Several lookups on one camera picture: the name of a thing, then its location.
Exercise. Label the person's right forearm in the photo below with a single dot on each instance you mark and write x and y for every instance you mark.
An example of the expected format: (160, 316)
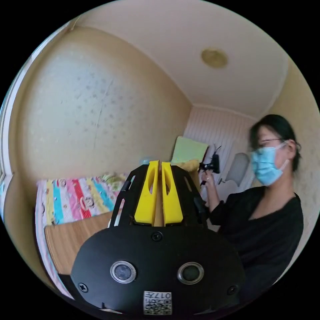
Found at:
(214, 198)

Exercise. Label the yellow plush cushion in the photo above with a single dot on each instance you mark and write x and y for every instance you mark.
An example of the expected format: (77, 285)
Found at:
(189, 166)

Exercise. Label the bed with striped printed sheet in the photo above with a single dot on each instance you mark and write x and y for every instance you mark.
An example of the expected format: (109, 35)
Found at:
(75, 197)

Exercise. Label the light green pillow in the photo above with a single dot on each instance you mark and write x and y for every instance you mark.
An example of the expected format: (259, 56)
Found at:
(189, 149)

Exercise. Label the person's right hand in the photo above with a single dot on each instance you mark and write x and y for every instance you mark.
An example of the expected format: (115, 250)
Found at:
(208, 180)

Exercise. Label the flat wooden board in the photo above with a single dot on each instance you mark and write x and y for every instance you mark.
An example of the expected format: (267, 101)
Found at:
(72, 240)

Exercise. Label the round ceiling lamp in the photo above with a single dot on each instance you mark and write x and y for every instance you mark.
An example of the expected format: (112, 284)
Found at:
(214, 58)

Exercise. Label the person's body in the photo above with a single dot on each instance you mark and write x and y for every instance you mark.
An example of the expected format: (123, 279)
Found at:
(265, 225)

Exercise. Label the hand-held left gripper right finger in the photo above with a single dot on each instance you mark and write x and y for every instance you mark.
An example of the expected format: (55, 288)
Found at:
(171, 202)

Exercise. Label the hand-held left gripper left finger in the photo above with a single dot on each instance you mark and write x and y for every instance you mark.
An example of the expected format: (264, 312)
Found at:
(146, 200)

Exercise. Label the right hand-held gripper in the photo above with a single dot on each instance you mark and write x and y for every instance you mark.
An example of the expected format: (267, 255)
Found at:
(215, 163)

